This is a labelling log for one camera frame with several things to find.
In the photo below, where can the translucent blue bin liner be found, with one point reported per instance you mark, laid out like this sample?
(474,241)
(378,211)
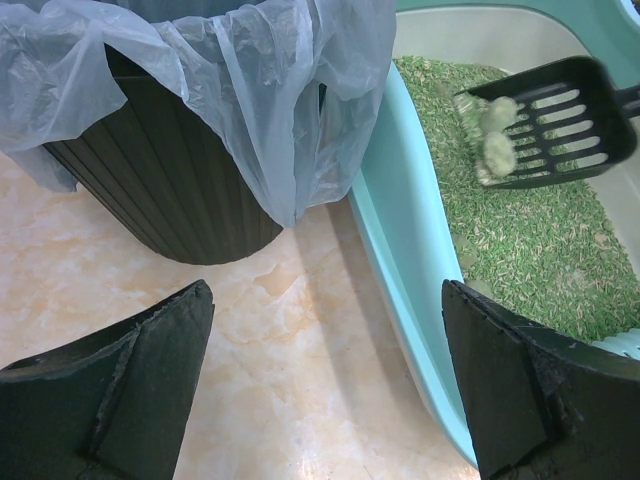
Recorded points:
(293,88)

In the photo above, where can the black trash bin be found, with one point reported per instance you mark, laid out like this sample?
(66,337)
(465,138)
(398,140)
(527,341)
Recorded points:
(166,176)

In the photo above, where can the green cat litter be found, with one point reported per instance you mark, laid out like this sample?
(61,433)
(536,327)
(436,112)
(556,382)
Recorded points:
(549,254)

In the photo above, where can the teal plastic litter box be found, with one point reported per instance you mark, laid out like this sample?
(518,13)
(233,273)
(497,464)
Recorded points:
(395,196)

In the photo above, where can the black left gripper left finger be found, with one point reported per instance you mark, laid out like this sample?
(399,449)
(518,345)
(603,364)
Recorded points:
(113,404)

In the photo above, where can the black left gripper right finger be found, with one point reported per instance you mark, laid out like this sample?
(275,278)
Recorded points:
(539,404)

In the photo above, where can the black litter scoop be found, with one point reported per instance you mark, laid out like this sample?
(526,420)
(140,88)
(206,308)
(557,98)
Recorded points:
(560,122)

